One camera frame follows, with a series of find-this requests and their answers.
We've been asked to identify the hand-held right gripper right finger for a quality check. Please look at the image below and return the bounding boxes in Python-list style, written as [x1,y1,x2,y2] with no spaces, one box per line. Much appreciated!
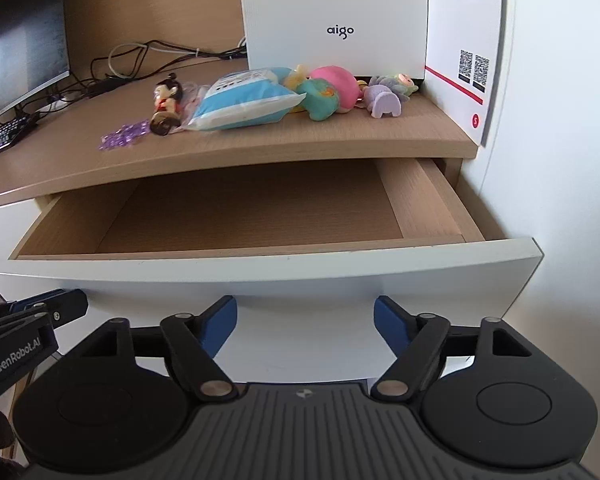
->
[371,295,535,403]

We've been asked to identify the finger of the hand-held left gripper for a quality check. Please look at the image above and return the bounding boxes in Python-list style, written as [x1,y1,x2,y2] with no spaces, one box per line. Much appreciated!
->
[7,288,89,331]

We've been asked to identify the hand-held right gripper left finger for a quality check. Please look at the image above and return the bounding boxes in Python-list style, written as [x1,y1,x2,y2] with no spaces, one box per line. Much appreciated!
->
[76,294,239,403]

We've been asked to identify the white desk drawer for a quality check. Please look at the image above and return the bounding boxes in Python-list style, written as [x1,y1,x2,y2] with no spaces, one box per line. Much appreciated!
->
[0,156,547,382]

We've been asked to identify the purple crystal beads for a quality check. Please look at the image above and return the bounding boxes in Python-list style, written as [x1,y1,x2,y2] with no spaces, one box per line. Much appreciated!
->
[99,120,152,153]

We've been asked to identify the clear plastic wrapper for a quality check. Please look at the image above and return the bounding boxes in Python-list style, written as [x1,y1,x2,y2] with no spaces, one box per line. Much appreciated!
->
[177,81,214,134]

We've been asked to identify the blue white tissue pack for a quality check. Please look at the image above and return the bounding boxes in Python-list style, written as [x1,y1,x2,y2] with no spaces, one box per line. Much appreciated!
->
[186,67,307,133]

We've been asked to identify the black-haired doll figure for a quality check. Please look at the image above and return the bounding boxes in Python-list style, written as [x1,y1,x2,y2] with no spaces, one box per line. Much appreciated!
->
[149,73,186,138]

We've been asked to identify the purple plush toy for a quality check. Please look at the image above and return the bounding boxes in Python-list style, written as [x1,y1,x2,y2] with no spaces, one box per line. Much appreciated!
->
[361,73,421,120]

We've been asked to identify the pink green plush toy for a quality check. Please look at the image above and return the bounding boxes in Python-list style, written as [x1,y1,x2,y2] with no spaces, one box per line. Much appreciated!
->
[296,65,364,123]

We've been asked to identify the yellow plush toy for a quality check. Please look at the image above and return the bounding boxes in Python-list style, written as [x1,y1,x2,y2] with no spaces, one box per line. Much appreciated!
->
[282,63,312,92]

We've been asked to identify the black keyboard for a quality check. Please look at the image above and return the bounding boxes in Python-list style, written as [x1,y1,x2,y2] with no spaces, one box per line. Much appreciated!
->
[0,114,39,162]

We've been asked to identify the black power adapter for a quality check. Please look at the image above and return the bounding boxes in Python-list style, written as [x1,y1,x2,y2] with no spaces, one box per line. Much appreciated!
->
[86,79,122,97]

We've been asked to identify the black computer monitor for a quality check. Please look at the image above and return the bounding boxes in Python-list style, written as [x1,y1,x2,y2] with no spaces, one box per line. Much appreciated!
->
[0,0,72,128]

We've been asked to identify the white poster with red print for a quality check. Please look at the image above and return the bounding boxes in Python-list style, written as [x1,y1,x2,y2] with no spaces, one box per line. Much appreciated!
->
[424,0,519,149]

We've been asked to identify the white computer case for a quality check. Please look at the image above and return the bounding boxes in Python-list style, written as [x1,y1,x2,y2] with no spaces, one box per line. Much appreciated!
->
[237,0,429,84]

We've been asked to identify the grey coiled cable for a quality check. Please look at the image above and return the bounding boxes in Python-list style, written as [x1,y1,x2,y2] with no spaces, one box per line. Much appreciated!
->
[108,41,201,80]

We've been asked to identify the black cable bundle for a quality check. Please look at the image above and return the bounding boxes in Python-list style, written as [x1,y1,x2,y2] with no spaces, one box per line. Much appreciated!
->
[0,36,252,126]

